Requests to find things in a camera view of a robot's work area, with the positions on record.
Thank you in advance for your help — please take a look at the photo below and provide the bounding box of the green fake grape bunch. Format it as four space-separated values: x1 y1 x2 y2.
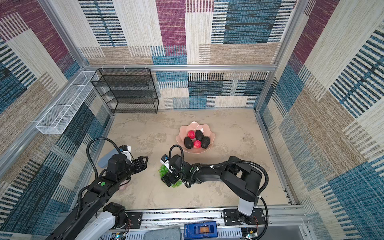
159 166 183 188

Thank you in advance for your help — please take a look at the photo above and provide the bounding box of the dark fake avocado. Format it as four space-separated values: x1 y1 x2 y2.
184 137 194 149
195 130 204 141
201 136 211 149

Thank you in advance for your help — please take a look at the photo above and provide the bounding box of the red fake fruit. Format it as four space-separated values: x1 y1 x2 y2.
188 130 196 139
194 140 202 149

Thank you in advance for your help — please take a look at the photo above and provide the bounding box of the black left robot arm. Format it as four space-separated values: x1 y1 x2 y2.
46 154 149 240

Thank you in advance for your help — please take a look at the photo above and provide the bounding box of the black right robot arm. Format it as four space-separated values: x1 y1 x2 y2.
161 155 269 217

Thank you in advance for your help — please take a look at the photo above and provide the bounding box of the pink scalloped fruit bowl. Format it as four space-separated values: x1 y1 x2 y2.
176 122 216 154

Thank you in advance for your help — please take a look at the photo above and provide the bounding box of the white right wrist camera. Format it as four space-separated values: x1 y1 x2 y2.
160 155 170 174

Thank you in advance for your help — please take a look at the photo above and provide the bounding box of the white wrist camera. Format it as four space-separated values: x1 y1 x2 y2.
119 145 134 163
160 155 170 174

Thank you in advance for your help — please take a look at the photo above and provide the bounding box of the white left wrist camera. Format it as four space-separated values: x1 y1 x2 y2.
119 145 134 163

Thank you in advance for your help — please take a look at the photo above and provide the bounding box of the blue box on rail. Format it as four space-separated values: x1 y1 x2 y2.
183 222 218 240

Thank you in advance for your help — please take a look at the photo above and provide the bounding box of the grey pad on rail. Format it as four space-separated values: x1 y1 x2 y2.
143 228 182 240

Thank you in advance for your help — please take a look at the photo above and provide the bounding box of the black wire mesh shelf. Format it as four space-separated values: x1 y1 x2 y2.
91 68 159 114

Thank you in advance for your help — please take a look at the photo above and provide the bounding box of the white wire mesh basket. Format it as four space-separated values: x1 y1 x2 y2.
36 71 95 135

